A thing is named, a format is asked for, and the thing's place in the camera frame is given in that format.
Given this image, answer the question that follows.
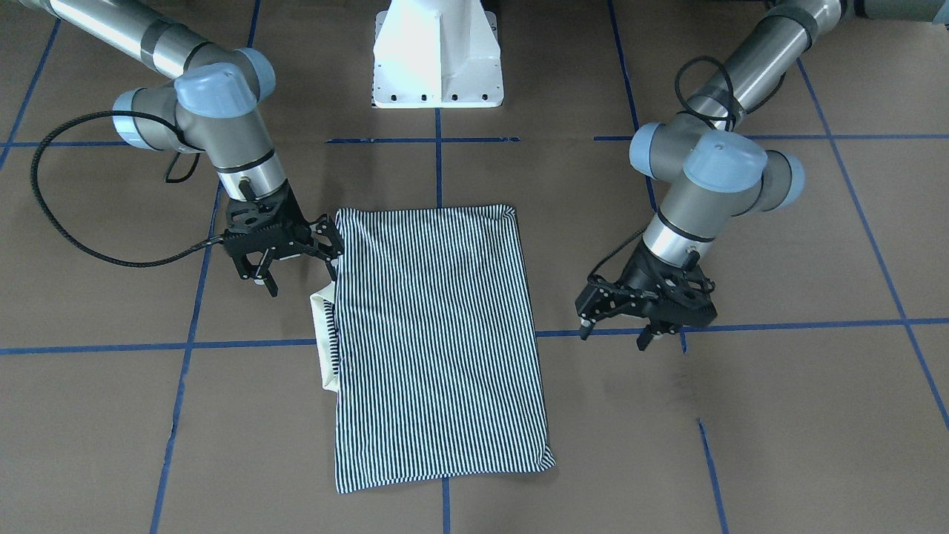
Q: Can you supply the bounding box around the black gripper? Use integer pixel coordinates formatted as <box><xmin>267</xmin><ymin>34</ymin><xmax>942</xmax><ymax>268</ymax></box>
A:
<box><xmin>222</xmin><ymin>182</ymin><xmax>345</xmax><ymax>297</ymax></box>
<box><xmin>577</xmin><ymin>241</ymin><xmax>718</xmax><ymax>352</ymax></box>

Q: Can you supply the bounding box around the navy white striped polo shirt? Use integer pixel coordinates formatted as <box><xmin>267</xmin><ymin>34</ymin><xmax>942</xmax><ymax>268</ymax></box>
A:
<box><xmin>311</xmin><ymin>204</ymin><xmax>556</xmax><ymax>494</ymax></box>

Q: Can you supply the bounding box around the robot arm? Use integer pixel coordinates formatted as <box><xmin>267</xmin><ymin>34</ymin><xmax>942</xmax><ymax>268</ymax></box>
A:
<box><xmin>575</xmin><ymin>1</ymin><xmax>947</xmax><ymax>349</ymax></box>
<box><xmin>26</xmin><ymin>1</ymin><xmax>343</xmax><ymax>295</ymax></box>

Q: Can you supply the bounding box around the brown paper table cover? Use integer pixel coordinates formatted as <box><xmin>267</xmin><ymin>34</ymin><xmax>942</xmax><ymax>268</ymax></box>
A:
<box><xmin>1</xmin><ymin>1</ymin><xmax>948</xmax><ymax>533</ymax></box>

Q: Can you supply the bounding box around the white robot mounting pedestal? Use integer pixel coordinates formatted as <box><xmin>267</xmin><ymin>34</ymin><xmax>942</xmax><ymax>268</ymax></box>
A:
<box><xmin>371</xmin><ymin>1</ymin><xmax>505</xmax><ymax>109</ymax></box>

